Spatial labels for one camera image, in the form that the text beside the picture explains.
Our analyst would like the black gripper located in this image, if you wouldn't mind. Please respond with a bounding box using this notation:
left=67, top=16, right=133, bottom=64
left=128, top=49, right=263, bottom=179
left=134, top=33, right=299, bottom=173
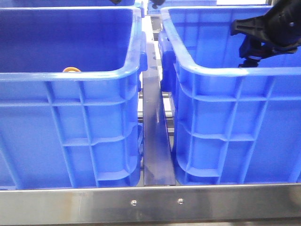
left=230, top=0, right=301, bottom=54

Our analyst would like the yellow mushroom push button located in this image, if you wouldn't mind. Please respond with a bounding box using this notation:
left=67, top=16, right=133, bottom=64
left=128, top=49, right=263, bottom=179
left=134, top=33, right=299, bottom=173
left=63, top=67, right=81, bottom=73

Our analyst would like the red mushroom push button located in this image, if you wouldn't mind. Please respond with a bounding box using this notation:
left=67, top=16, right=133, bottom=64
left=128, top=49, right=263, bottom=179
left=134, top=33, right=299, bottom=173
left=238, top=36, right=275, bottom=68

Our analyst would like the large blue crate right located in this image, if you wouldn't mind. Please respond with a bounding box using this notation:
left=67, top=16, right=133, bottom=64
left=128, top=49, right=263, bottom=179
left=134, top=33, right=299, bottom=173
left=159, top=6, right=301, bottom=185

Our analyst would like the large blue crate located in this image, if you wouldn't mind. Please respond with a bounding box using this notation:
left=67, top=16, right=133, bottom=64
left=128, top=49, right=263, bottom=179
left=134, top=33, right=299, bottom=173
left=0, top=7, right=148, bottom=190
left=159, top=6, right=301, bottom=185

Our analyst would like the blue crate rear right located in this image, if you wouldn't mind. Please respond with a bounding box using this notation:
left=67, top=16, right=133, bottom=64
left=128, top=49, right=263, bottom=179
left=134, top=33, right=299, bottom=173
left=147, top=0, right=217, bottom=15

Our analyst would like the grey metal divider bar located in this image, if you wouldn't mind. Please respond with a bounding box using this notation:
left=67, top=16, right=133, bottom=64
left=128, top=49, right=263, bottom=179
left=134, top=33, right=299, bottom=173
left=143, top=16, right=176, bottom=186

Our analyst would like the large blue crate left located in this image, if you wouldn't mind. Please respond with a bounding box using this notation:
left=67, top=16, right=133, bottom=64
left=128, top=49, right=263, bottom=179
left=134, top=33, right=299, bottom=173
left=0, top=7, right=148, bottom=190

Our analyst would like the blue crate rear left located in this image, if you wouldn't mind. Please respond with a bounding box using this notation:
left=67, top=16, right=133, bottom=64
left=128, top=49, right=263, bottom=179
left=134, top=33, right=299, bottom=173
left=0, top=0, right=144, bottom=18

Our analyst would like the steel front rail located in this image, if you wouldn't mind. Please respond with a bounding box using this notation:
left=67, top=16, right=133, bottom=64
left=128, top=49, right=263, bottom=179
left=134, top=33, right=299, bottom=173
left=0, top=184, right=301, bottom=225

